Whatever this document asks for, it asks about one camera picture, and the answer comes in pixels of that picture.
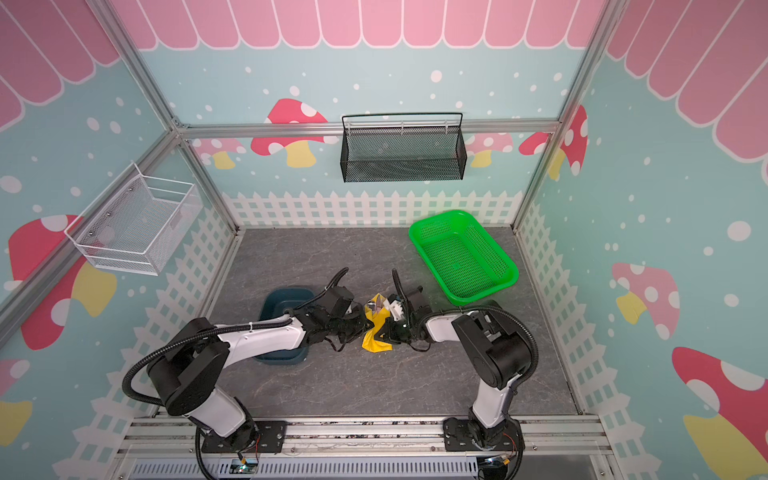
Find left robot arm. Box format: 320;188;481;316
122;286;373;440

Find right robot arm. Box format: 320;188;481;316
376;288;539;451

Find white wire mesh basket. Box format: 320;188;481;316
64;163;203;276

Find yellow paper napkin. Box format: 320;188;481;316
362;294;393;353

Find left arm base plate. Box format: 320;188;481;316
202;420;288;453

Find black wire mesh basket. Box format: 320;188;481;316
340;112;468;183

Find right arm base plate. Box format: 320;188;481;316
442;417;525;452

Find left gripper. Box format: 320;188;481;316
328;306;377;344

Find white vented cable duct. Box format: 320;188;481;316
128;458;481;480

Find green plastic basket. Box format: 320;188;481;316
409;210;519;306

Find dark teal plastic tray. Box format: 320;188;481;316
251;287;318;366

